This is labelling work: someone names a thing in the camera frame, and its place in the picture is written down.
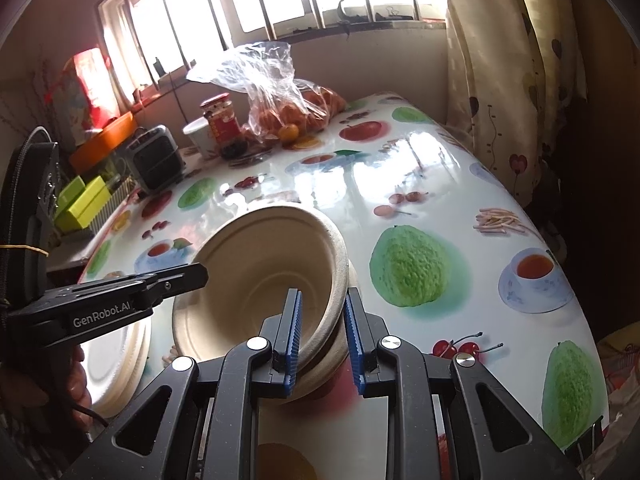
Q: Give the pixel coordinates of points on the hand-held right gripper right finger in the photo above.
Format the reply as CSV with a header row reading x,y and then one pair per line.
x,y
356,350

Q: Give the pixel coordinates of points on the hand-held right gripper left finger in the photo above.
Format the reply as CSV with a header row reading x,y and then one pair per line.
x,y
292,350

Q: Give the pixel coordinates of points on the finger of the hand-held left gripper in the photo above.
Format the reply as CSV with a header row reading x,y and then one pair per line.
x,y
180,280

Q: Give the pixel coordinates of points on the beige paper bowl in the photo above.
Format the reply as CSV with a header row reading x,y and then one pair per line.
x,y
320,375
260,270

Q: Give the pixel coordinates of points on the white paper plate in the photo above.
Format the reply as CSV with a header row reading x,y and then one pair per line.
x,y
135,390
112,365

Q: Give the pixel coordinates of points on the person's left hand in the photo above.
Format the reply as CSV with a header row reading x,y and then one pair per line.
x,y
82,380

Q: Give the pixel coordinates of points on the striped cardboard box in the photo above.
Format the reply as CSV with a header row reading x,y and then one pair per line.
x,y
117,202

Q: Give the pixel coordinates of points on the large green box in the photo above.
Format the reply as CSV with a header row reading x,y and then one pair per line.
x,y
85,207

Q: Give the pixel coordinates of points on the grey space heater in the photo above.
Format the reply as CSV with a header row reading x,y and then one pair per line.
x,y
156,160

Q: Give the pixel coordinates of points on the small green box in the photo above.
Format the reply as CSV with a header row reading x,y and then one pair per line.
x,y
70,192

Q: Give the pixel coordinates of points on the white plastic tub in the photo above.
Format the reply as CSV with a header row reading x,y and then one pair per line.
x,y
199,137

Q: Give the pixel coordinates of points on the orange box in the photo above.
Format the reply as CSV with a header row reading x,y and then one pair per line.
x,y
102,140

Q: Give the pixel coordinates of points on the glass jar with red label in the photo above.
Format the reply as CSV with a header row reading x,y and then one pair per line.
x,y
224,125

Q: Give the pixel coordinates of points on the fruit print tablecloth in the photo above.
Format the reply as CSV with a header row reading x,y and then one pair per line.
x,y
450,170

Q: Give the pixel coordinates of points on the clear plastic bag of oranges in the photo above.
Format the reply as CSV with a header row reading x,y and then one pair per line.
x,y
280,100

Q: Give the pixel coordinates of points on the red printed bag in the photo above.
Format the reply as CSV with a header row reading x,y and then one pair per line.
x,y
82,90

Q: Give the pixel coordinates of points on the metal binder clip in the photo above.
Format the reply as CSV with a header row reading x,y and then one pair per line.
x,y
587,437

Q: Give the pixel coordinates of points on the patterned beige curtain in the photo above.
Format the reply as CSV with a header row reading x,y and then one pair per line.
x,y
510,85

